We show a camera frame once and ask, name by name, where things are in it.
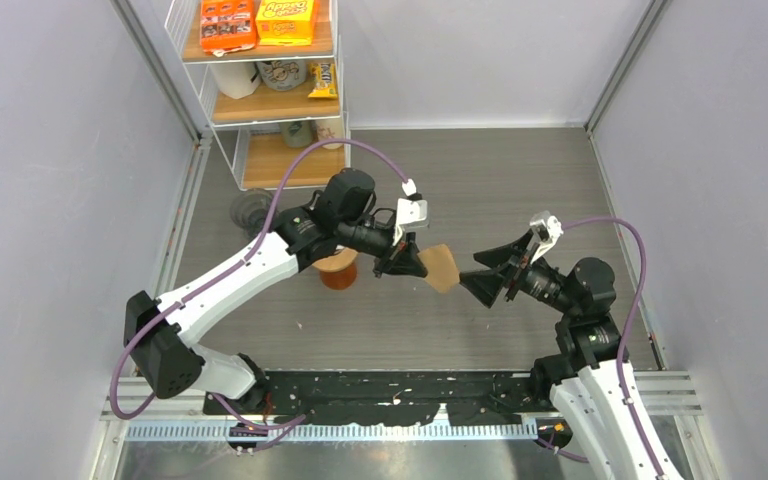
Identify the white patterned cup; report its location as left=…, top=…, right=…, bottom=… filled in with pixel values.
left=314, top=117, right=345, bottom=141

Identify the printed white mug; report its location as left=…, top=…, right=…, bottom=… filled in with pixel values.
left=256, top=60, right=308, bottom=91

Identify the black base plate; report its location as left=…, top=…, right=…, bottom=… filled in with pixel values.
left=229, top=368, right=563, bottom=427

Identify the round wooden dripper stand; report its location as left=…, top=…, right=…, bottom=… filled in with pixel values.
left=312, top=247, right=358, bottom=273

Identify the orange snack box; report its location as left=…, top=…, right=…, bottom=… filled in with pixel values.
left=198, top=0, right=258, bottom=57

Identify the white wire wooden shelf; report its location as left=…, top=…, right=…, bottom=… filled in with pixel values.
left=156, top=0, right=347, bottom=191

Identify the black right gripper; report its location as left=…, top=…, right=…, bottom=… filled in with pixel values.
left=455, top=229, right=579, bottom=316

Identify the brown paper filter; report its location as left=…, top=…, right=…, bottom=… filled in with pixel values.
left=418, top=244, right=460, bottom=294

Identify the yellow candy bag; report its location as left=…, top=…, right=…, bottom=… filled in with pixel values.
left=308, top=61, right=338, bottom=99

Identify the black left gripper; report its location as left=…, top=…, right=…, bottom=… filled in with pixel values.
left=338, top=217, right=429, bottom=279

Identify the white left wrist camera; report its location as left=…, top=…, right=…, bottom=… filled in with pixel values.
left=392, top=179, right=429, bottom=245

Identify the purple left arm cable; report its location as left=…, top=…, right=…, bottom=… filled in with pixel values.
left=108, top=137, right=418, bottom=422

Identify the yellow snack box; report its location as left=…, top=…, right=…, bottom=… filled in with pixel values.
left=255, top=0, right=318, bottom=46

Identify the amber glass jar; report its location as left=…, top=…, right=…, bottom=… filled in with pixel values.
left=319, top=263, right=357, bottom=291

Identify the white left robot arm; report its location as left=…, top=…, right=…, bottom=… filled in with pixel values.
left=123, top=168, right=428, bottom=414

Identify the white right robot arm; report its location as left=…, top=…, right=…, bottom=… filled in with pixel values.
left=460, top=231, right=682, bottom=479

